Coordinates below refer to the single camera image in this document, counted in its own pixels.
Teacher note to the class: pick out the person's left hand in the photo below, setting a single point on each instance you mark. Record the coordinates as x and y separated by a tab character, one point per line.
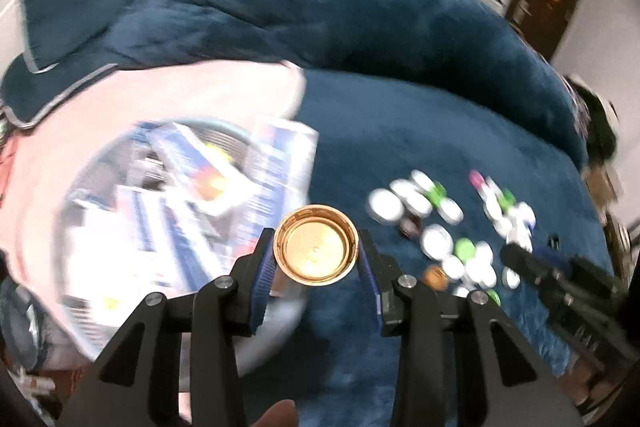
275	414

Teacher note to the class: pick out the pile of blue white cartons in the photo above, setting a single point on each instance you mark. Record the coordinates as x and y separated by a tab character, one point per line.
150	217

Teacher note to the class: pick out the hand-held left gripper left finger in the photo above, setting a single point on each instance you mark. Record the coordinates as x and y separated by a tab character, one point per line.
261	292

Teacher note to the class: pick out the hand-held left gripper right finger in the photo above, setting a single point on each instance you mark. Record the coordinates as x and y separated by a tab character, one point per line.
372	287

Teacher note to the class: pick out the grey mesh wastebasket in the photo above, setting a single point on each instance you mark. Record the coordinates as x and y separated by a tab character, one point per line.
280	337

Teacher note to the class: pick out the dark blue piped pillow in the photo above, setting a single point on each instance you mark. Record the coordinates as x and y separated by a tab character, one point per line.
100	7
30	92

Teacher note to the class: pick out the gold bottle cap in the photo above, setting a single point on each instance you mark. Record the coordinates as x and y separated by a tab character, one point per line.
315	252

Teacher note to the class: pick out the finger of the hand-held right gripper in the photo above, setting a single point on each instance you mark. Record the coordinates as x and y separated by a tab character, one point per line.
530	269
555	256

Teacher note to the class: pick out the dark blue fuzzy bedsheet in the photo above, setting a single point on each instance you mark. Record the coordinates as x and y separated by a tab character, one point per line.
400	122

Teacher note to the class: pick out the cardboard box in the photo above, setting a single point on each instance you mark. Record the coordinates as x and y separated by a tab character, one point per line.
602	187

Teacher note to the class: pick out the pile of small bottle caps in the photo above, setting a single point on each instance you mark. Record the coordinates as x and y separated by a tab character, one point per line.
385	207

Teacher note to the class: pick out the pink towel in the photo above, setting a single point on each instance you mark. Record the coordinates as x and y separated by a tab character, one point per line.
150	92

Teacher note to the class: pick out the dark cloth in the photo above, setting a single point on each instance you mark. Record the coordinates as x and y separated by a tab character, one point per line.
597	127

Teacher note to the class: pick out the round metal pot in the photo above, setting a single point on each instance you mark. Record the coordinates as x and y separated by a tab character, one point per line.
20	322

